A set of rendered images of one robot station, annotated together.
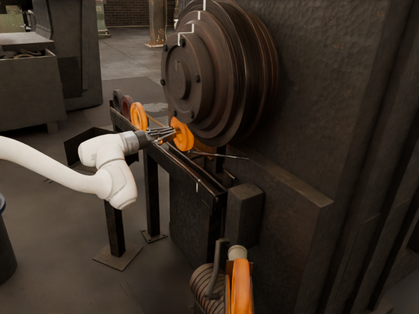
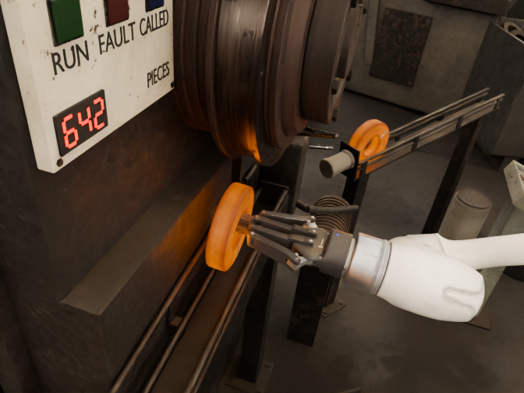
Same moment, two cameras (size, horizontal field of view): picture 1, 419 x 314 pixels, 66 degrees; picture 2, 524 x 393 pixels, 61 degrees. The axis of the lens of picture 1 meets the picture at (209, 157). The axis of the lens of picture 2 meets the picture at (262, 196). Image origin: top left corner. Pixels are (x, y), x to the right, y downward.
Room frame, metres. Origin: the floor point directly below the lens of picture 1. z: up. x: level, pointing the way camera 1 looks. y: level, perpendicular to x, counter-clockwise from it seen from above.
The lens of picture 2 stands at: (1.61, 0.59, 1.32)
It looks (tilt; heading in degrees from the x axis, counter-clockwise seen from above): 35 degrees down; 227
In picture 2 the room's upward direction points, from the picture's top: 7 degrees clockwise
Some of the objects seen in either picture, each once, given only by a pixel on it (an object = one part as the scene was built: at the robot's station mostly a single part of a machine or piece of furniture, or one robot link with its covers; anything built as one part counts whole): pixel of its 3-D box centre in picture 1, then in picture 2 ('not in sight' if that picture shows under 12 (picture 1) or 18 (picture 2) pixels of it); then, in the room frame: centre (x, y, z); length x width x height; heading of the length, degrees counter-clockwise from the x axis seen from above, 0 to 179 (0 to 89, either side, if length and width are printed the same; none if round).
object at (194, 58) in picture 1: (184, 79); (338, 40); (1.02, 0.09, 1.11); 0.28 x 0.06 x 0.28; 33
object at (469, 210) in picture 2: not in sight; (447, 254); (0.22, 0.14, 0.26); 0.12 x 0.12 x 0.52
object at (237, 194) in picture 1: (243, 217); (281, 174); (0.88, -0.13, 0.68); 0.11 x 0.08 x 0.24; 123
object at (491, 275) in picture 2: not in sight; (497, 250); (0.10, 0.25, 0.31); 0.24 x 0.16 x 0.62; 33
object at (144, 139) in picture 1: (146, 138); (320, 248); (1.15, 0.25, 0.83); 0.09 x 0.08 x 0.07; 124
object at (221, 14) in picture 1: (210, 76); (282, 30); (1.07, 0.01, 1.11); 0.47 x 0.06 x 0.47; 33
